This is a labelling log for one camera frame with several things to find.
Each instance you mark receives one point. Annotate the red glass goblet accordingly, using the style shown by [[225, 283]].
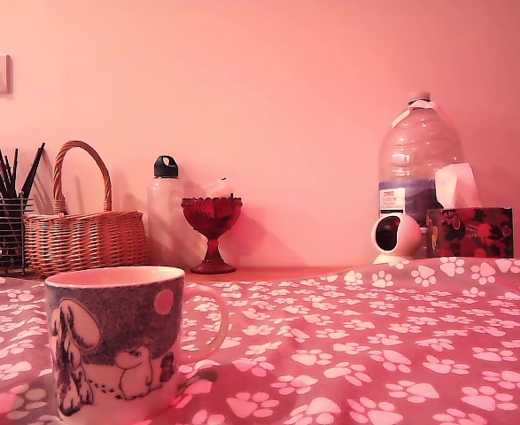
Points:
[[213, 217]]

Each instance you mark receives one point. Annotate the white candle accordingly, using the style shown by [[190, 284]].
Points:
[[219, 188]]

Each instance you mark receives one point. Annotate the white bottle with black cap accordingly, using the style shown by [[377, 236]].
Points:
[[164, 208]]

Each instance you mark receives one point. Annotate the cartoon print ceramic mug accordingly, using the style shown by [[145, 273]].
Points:
[[122, 310]]

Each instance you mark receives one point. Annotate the large clear water bottle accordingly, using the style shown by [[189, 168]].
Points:
[[419, 146]]

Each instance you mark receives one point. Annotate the paw print cloth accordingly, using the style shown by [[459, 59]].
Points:
[[374, 354]]

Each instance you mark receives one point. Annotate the white tissue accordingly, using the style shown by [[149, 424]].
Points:
[[452, 186]]

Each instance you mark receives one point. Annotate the floral tissue box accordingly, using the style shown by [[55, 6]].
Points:
[[472, 230]]

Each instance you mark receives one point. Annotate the small white round camera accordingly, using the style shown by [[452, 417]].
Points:
[[408, 234]]

